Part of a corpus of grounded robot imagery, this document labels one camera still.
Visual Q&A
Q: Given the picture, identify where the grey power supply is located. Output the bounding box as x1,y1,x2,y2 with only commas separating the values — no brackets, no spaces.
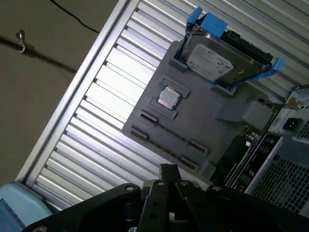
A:
248,106,309,215

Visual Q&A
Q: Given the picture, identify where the pale blue teach pendant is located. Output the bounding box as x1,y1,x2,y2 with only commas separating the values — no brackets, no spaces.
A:
0,181,53,232

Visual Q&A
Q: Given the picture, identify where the green graphics card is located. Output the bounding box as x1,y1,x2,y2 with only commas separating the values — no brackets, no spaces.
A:
210,95,284,194

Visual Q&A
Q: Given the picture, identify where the black PC case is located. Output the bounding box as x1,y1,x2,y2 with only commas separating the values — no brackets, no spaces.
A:
243,84,309,215

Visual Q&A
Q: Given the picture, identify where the thin black floor cable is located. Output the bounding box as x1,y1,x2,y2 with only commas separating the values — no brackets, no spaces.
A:
49,0,100,34

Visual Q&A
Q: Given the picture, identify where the metal hook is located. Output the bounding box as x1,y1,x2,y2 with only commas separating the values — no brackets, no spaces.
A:
16,29,28,54

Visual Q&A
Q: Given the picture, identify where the silver CPU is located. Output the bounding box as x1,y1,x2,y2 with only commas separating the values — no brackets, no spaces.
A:
157,86,182,110

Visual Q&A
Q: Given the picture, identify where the hard disk in blue carrier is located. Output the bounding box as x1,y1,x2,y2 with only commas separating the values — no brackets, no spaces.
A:
175,6,285,89

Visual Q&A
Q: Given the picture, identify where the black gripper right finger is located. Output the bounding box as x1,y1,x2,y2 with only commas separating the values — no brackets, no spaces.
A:
169,164,309,232

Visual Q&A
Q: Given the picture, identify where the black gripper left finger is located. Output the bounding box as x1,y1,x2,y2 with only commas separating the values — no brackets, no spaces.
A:
23,163,171,232

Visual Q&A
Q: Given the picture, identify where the grey parts rack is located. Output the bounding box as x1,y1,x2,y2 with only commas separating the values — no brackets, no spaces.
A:
122,40,272,181

